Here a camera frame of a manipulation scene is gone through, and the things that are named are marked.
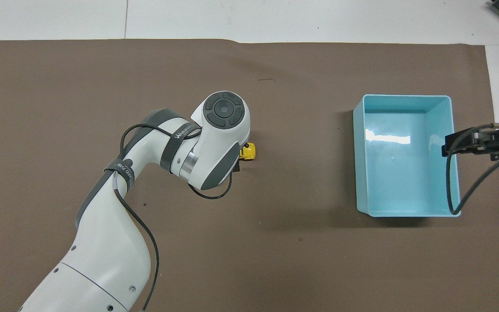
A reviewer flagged light blue plastic bin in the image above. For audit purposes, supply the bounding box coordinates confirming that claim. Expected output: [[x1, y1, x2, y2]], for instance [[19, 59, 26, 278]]
[[353, 94, 462, 218]]

